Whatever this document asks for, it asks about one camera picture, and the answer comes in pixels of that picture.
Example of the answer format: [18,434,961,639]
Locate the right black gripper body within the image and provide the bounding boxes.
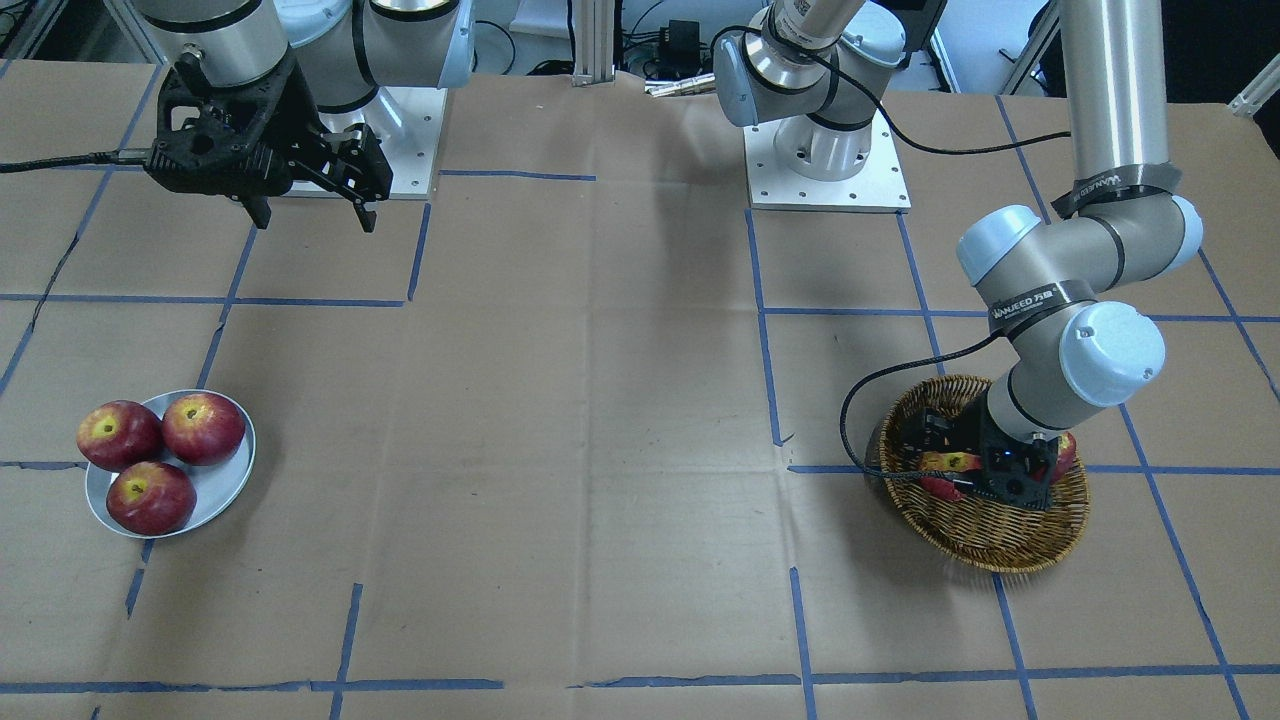
[143,50,393,199]

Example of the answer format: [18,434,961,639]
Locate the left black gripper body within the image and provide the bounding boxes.
[899,404,1056,511]

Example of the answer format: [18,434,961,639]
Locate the yellow red apple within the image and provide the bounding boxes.
[916,451,983,502]

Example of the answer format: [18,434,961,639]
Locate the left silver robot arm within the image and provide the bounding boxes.
[710,1,1204,510]

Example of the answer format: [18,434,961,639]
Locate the dark red apple in basket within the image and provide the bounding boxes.
[1050,432,1076,486]

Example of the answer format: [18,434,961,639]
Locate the brown wicker basket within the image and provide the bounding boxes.
[867,375,1091,573]

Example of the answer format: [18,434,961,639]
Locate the red apple on plate far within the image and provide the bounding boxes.
[161,392,247,466]

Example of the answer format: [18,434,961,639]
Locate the red apple on plate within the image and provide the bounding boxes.
[76,400,165,471]
[106,461,197,537]
[161,392,247,466]

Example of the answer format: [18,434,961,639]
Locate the red apple on plate middle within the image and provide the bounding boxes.
[76,400,165,471]

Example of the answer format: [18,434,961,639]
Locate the light blue plate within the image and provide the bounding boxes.
[79,389,256,539]

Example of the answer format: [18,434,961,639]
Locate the red apple on plate outer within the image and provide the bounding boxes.
[106,461,197,537]

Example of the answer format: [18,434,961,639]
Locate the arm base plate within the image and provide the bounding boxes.
[742,111,913,213]
[320,87,451,201]

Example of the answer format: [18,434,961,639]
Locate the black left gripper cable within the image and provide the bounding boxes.
[838,333,1021,483]

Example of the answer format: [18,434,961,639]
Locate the aluminium frame post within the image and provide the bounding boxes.
[567,0,621,87]

